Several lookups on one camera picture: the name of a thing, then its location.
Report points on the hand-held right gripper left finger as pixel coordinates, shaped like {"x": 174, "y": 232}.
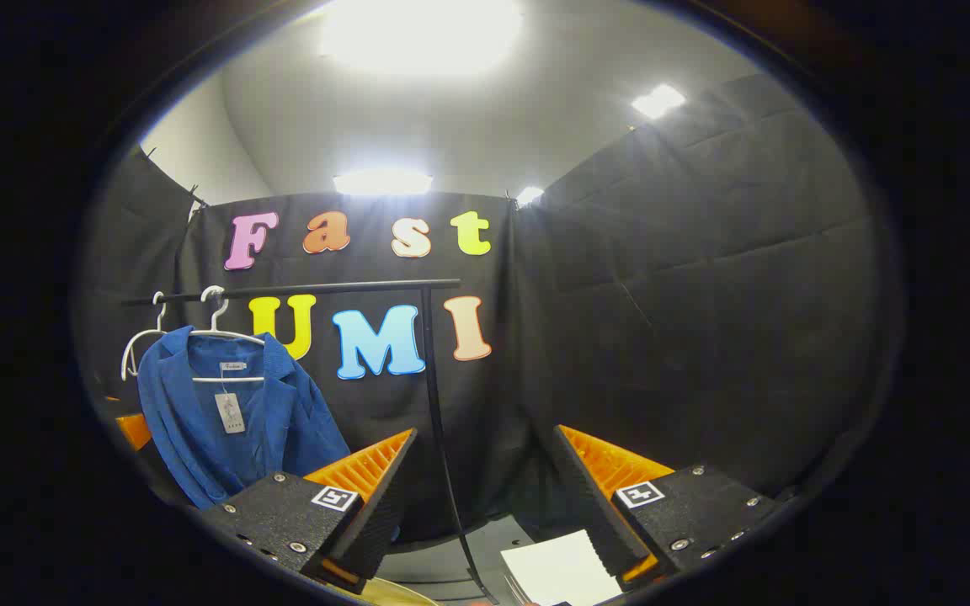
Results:
{"x": 375, "y": 522}

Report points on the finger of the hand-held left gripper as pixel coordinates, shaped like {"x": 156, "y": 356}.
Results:
{"x": 135, "y": 431}

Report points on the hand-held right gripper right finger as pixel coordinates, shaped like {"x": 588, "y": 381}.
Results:
{"x": 599, "y": 513}

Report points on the white plastic clothes hanger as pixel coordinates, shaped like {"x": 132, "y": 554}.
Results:
{"x": 133, "y": 342}
{"x": 215, "y": 324}

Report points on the black metal clothes rack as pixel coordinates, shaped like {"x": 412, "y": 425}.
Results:
{"x": 325, "y": 288}

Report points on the white flat sheet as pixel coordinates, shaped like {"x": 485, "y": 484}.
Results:
{"x": 556, "y": 572}

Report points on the black backdrop cloth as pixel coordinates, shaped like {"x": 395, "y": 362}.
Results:
{"x": 704, "y": 295}

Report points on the large ceiling light panel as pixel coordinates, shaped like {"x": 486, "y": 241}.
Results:
{"x": 422, "y": 34}

